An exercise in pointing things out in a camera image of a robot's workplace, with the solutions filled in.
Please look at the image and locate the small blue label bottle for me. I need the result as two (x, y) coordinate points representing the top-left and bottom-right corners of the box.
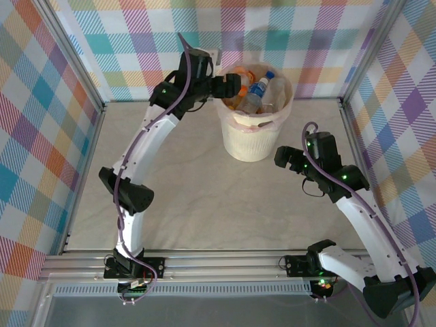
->
(236, 77), (270, 113)

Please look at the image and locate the clear bottle white label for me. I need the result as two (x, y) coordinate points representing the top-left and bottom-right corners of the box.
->
(261, 77), (287, 113)

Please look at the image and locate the white bin with pink liner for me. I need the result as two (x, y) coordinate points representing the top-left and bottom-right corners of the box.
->
(215, 63), (294, 163)

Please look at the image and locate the small control board with lights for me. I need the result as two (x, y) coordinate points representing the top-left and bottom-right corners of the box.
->
(311, 277), (337, 300)

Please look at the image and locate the black strap loop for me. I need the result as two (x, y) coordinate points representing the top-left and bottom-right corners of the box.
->
(301, 178), (324, 198)

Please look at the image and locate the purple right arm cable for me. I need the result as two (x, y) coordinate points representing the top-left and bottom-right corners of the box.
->
(302, 122), (420, 327)

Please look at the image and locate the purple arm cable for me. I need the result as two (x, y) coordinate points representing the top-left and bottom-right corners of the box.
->
(114, 32), (192, 306)
(302, 122), (420, 327)

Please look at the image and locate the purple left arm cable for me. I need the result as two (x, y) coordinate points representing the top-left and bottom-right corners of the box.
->
(114, 32), (192, 306)

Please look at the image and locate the aluminium side rail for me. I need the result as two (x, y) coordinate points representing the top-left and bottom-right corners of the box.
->
(339, 97), (391, 253)
(60, 102), (110, 256)

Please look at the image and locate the aluminium frame post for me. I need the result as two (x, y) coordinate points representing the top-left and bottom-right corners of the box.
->
(32, 0), (109, 115)
(339, 0), (409, 106)

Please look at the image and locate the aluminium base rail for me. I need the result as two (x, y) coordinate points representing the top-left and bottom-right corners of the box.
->
(39, 250), (415, 283)

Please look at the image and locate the grey slotted cable duct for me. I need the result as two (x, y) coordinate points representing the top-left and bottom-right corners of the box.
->
(50, 284), (316, 297)

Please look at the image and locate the aluminium frame leg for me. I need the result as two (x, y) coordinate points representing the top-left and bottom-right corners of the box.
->
(29, 282), (57, 327)

